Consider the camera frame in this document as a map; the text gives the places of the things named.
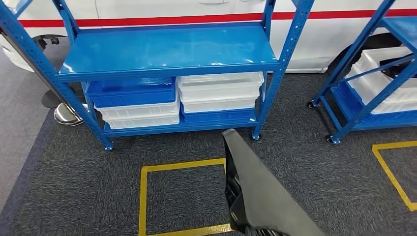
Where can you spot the red barrier belt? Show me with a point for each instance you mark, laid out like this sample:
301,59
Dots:
163,20

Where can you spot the black part in bin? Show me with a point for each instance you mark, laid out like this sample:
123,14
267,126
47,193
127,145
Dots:
394,68

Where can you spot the white car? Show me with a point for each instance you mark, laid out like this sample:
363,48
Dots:
163,8

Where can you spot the yellow floor tape square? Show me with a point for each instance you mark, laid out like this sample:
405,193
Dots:
182,164
397,145

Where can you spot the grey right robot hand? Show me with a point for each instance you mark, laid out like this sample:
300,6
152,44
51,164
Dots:
267,233

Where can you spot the black plastic plate frame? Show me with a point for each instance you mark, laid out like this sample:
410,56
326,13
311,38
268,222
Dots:
267,195

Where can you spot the blue metal shelf rack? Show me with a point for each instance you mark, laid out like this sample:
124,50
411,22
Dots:
163,49
402,31

